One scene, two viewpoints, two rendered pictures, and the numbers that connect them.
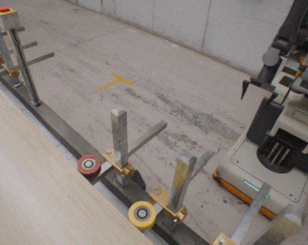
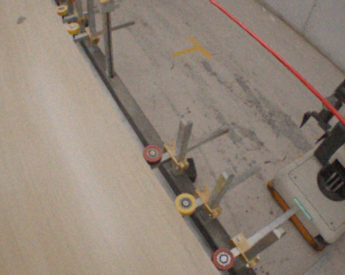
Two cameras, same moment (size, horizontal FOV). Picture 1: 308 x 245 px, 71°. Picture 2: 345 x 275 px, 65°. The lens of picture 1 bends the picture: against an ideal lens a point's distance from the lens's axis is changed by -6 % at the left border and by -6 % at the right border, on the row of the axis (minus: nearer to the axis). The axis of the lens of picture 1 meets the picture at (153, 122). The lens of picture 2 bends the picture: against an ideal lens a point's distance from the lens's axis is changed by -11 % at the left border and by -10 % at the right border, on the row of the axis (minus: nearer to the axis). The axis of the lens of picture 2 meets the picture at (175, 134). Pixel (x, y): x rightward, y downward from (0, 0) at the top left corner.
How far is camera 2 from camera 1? 45 cm
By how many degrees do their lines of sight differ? 14
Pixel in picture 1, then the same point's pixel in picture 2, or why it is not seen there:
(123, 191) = (175, 179)
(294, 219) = (277, 233)
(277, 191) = (321, 216)
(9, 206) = (89, 171)
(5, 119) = (88, 94)
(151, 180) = (204, 172)
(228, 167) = (284, 180)
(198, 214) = (240, 217)
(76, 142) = (141, 123)
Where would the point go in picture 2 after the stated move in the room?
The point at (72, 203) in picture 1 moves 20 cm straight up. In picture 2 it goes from (135, 182) to (134, 155)
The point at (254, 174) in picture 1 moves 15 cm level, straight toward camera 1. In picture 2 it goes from (306, 195) to (291, 205)
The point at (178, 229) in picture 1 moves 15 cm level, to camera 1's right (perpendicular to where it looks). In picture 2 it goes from (211, 223) to (243, 233)
